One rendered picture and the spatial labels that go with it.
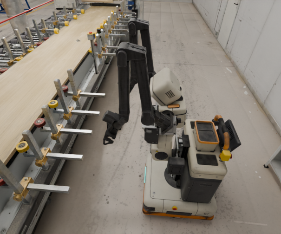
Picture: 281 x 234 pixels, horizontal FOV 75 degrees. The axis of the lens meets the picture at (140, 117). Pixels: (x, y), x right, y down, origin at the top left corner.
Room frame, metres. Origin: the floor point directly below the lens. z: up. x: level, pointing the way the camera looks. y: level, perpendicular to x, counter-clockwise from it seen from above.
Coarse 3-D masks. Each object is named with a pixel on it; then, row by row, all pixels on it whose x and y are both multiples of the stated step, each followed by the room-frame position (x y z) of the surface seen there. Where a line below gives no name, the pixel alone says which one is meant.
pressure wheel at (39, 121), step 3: (36, 120) 1.08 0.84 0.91; (39, 120) 1.08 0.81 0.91; (42, 120) 1.09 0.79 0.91; (36, 123) 1.05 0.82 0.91; (39, 123) 1.05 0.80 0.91; (42, 123) 1.05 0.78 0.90; (45, 123) 1.08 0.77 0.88; (36, 126) 1.04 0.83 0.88; (39, 126) 1.04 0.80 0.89; (42, 126) 1.05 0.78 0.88
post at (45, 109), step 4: (44, 108) 1.01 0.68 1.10; (48, 108) 1.03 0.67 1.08; (44, 112) 1.01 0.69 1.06; (48, 112) 1.02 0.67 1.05; (48, 116) 1.01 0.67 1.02; (48, 120) 1.01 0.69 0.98; (52, 120) 1.03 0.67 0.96; (48, 124) 1.01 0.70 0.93; (52, 124) 1.01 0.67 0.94; (52, 128) 1.01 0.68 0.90; (56, 128) 1.03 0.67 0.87; (52, 132) 1.01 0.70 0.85; (56, 132) 1.01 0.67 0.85; (60, 136) 1.04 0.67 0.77; (56, 140) 1.01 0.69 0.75; (60, 140) 1.02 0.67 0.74
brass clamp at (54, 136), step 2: (60, 124) 1.11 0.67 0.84; (62, 124) 1.11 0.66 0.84; (58, 126) 1.09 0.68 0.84; (60, 126) 1.09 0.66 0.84; (62, 126) 1.10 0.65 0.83; (58, 128) 1.07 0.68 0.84; (60, 128) 1.07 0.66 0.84; (58, 130) 1.04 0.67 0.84; (58, 132) 1.02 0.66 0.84; (60, 132) 1.05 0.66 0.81; (52, 134) 1.00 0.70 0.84; (54, 134) 1.00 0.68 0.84; (56, 134) 1.00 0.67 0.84; (58, 134) 1.01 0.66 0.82; (60, 134) 1.04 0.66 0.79; (52, 136) 0.98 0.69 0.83; (54, 136) 0.98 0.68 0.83; (56, 136) 0.99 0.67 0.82; (58, 136) 1.00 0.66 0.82; (52, 138) 0.98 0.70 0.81; (54, 138) 0.98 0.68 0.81; (56, 138) 0.98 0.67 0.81
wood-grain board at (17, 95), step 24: (72, 24) 3.78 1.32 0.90; (96, 24) 3.80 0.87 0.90; (48, 48) 2.59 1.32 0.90; (72, 48) 2.60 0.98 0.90; (24, 72) 1.88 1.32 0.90; (48, 72) 1.89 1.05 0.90; (0, 96) 1.42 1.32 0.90; (24, 96) 1.42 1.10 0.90; (48, 96) 1.43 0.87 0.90; (0, 120) 1.08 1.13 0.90; (24, 120) 1.09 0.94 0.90; (0, 144) 0.84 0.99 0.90
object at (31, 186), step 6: (0, 186) 0.56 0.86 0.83; (6, 186) 0.56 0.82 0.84; (30, 186) 0.56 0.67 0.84; (36, 186) 0.56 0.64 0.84; (42, 186) 0.56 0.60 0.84; (48, 186) 0.56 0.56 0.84; (54, 186) 0.56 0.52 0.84; (60, 186) 0.56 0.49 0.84; (60, 192) 0.54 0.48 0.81; (66, 192) 0.53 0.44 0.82
